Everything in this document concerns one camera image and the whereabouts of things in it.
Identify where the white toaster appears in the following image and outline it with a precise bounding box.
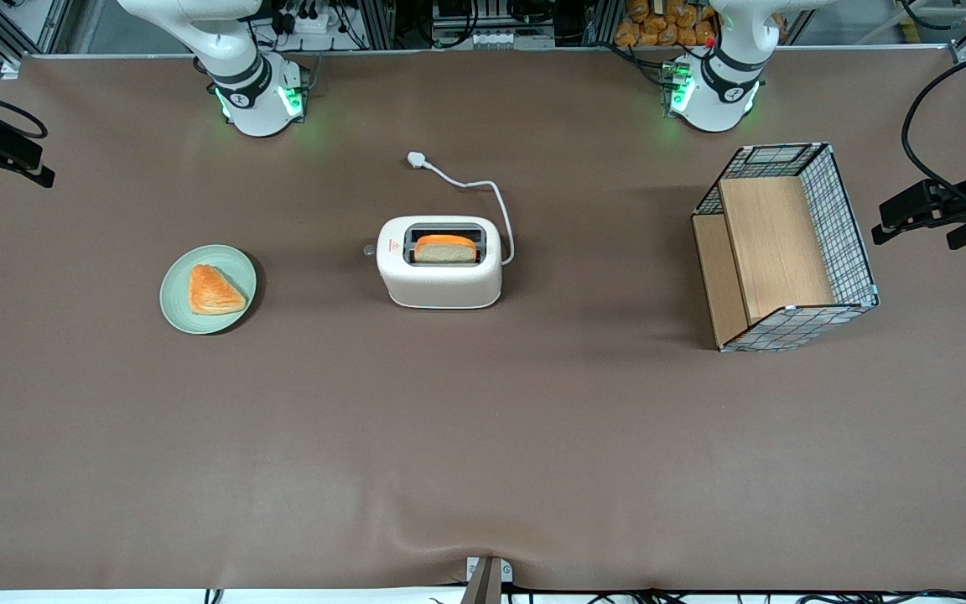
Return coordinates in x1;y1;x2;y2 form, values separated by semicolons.
376;216;503;310

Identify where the wooden shelf board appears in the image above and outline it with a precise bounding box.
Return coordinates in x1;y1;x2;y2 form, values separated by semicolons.
693;176;836;346

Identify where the pale green plate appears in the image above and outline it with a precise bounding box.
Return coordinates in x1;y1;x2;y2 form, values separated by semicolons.
159;244;258;336

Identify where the triangular orange pastry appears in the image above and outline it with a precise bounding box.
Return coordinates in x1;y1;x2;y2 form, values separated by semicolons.
188;264;247;316

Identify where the pile of orange bread rolls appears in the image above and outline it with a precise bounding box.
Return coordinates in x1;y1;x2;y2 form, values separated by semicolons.
615;0;719;49

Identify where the white power strip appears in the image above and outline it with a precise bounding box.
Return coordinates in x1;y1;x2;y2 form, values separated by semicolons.
278;7;351;34

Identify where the bread slice with orange crust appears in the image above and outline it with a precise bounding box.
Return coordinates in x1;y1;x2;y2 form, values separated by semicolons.
413;234;479;264

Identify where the black equipment rack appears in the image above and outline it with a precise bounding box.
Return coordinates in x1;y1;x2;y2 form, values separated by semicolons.
395;0;555;49

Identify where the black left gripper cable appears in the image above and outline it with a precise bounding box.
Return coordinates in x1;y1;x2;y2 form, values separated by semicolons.
901;44;966;211

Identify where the wire basket with checked liner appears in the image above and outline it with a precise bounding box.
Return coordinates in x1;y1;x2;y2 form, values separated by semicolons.
691;142;880;353

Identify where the white toaster power cable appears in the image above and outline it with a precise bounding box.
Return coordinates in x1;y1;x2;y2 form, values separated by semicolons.
407;151;516;266

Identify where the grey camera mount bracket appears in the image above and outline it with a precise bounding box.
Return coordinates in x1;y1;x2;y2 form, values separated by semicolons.
460;555;514;604

